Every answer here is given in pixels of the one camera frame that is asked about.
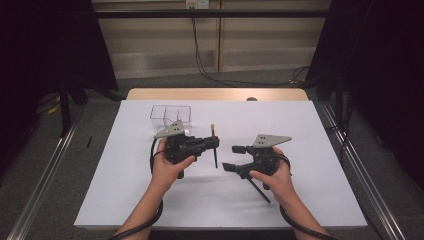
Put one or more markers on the black pen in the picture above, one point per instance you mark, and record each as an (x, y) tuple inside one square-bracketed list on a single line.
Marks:
[(89, 141)]

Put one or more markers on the black curtain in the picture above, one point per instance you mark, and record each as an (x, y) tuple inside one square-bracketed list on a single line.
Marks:
[(40, 50), (383, 66)]

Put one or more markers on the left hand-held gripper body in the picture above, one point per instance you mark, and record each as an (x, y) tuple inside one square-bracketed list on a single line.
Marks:
[(181, 148)]

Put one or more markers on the white wall socket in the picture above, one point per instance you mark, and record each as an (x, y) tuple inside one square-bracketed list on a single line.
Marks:
[(197, 3)]

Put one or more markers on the person's left hand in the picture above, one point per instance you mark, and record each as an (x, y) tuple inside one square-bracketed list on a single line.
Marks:
[(166, 173)]

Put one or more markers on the clear plastic organizer box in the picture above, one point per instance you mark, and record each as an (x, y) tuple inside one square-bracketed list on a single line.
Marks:
[(160, 115)]

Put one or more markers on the dark round cap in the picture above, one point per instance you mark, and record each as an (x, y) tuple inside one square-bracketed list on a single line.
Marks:
[(251, 99)]

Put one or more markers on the person's right hand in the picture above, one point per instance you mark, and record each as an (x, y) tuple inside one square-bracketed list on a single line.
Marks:
[(278, 183)]

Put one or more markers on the makeup brush with orange tip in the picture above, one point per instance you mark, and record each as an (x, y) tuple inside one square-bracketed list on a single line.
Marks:
[(216, 160)]

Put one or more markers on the aluminium floor rail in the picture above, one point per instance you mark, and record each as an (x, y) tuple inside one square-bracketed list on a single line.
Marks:
[(366, 183), (43, 180)]

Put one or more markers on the yellow floor object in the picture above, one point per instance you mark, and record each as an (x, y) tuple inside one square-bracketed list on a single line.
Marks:
[(53, 109)]

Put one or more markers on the white table cover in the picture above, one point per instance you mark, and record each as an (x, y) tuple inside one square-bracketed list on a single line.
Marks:
[(216, 206)]

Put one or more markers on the black horizontal bar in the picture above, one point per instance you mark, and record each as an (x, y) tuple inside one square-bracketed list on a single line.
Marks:
[(213, 13)]

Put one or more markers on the black makeup brush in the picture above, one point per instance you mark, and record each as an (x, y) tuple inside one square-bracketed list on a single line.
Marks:
[(261, 193)]

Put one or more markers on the black metal stand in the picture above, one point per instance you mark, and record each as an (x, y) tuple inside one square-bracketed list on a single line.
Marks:
[(65, 110), (339, 100)]

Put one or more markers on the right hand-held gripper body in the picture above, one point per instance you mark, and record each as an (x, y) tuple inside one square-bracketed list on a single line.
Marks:
[(265, 156)]

